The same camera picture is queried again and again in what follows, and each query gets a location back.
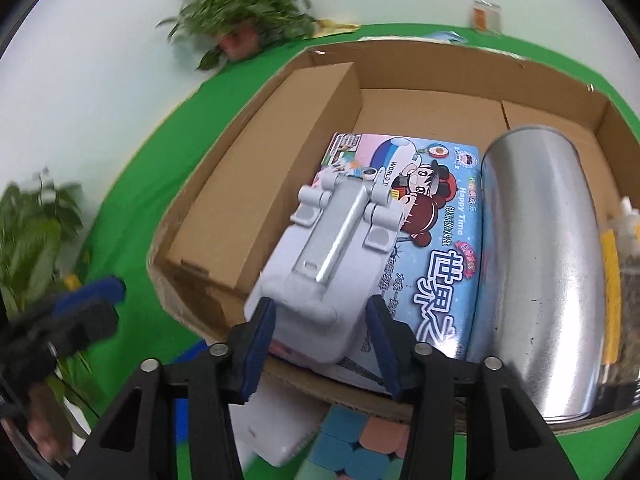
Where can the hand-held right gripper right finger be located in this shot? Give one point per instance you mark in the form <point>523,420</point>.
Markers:
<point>382,352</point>

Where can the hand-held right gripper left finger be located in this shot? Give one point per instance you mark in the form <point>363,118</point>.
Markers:
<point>261,342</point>

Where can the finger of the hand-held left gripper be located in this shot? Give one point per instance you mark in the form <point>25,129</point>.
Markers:
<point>85,327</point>
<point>95,291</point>

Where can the white folding phone stand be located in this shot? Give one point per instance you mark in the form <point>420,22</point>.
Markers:
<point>325,260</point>

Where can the pink cartoon board game box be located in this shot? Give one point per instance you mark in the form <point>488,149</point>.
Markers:
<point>435,240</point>

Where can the silver steel tumbler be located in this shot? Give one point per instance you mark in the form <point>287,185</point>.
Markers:
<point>540,270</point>

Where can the large cardboard box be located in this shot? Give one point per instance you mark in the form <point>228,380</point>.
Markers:
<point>280,135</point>

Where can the clear bottle white cap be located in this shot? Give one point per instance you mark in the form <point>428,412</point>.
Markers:
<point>626,215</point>

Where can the person's left hand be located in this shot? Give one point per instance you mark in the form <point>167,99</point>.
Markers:
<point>45,415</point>

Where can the blue object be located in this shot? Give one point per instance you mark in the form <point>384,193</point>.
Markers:
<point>192,351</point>

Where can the leafy green plant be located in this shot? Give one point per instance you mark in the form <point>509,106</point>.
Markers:
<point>35,240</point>

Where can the pastel puzzle cube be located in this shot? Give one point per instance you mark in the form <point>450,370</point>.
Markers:
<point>350,442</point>

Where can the green table cloth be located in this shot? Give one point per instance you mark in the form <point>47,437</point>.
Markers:
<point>165,150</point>

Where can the potted green plant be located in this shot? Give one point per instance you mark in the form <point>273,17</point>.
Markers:
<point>245,15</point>

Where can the yellow paper envelope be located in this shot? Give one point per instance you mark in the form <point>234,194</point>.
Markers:
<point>337,26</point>

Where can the glass jar orange label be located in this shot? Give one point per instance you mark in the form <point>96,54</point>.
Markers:
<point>485,15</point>

